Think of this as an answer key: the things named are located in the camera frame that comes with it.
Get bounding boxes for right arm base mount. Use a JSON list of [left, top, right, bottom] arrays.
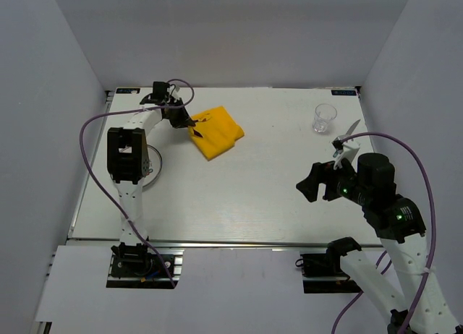
[[294, 253, 360, 294]]

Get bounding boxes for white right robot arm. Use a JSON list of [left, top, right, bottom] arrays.
[[296, 153, 462, 333]]

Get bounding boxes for yellow printed cloth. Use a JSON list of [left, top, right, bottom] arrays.
[[188, 106, 245, 160]]

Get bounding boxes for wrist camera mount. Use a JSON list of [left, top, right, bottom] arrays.
[[140, 81, 179, 106], [332, 134, 360, 170]]

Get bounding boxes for white plate with red print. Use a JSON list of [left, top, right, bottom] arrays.
[[143, 145, 163, 191]]

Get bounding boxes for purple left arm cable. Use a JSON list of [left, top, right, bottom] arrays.
[[79, 78, 195, 288]]

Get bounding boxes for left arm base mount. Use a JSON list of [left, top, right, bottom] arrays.
[[106, 243, 183, 289]]

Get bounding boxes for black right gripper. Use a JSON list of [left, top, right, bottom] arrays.
[[295, 153, 370, 205]]

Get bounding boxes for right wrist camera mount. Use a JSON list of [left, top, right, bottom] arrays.
[[332, 134, 360, 170]]

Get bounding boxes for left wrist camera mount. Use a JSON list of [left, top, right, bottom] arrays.
[[140, 81, 179, 106]]

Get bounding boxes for knife with teal handle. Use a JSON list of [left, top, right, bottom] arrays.
[[333, 119, 361, 158]]

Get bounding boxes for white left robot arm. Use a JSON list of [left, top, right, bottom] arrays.
[[106, 100, 195, 246]]

